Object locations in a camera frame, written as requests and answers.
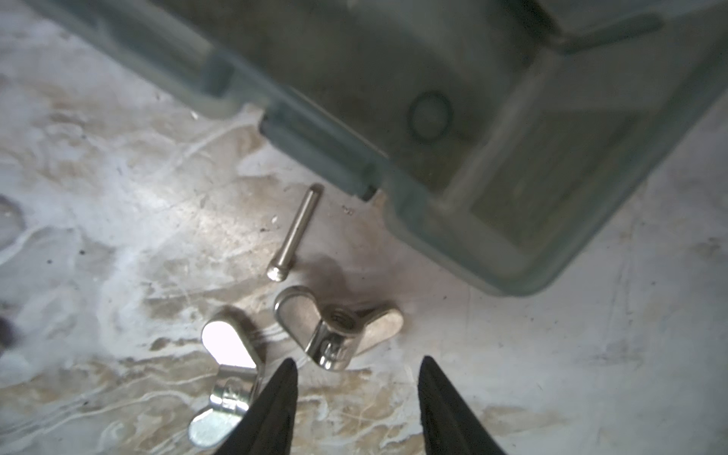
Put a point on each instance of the clear plastic organizer box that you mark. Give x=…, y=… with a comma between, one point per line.
x=504, y=134

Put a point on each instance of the thin silver pin screw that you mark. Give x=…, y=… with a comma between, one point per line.
x=283, y=261

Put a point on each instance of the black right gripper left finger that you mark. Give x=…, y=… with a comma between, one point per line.
x=268, y=426

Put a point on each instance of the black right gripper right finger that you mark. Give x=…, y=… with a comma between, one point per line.
x=449, y=425

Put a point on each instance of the silver wing nut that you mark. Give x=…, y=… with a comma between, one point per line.
x=236, y=385
x=333, y=334

